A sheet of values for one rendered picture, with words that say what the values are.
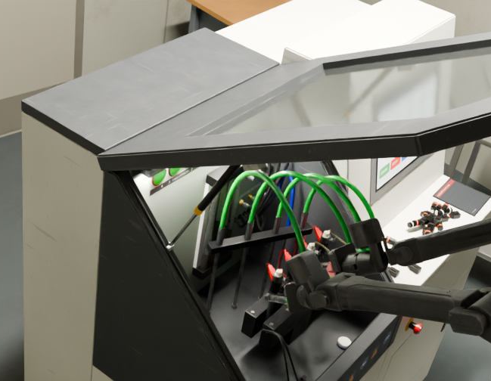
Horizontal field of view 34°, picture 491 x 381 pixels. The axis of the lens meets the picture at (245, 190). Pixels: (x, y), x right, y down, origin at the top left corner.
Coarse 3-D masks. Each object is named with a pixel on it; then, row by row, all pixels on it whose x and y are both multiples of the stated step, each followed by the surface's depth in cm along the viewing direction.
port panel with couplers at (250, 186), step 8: (264, 168) 244; (248, 176) 234; (256, 176) 242; (248, 184) 240; (256, 184) 244; (240, 192) 238; (248, 192) 242; (256, 192) 247; (240, 200) 240; (248, 200) 245; (240, 208) 243
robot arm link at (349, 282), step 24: (336, 288) 165; (360, 288) 161; (384, 288) 157; (408, 288) 153; (432, 288) 150; (384, 312) 158; (408, 312) 153; (432, 312) 148; (456, 312) 139; (480, 312) 137
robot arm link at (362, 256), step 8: (360, 248) 188; (376, 248) 185; (360, 256) 188; (368, 256) 185; (376, 256) 185; (384, 256) 187; (360, 264) 187; (368, 264) 185; (376, 264) 185; (384, 264) 186; (360, 272) 189; (368, 272) 187; (376, 272) 185
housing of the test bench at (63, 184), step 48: (336, 0) 284; (192, 48) 229; (240, 48) 234; (48, 96) 196; (96, 96) 200; (144, 96) 203; (192, 96) 207; (48, 144) 193; (96, 144) 182; (48, 192) 201; (96, 192) 189; (48, 240) 210; (96, 240) 197; (48, 288) 220; (96, 288) 206; (48, 336) 230
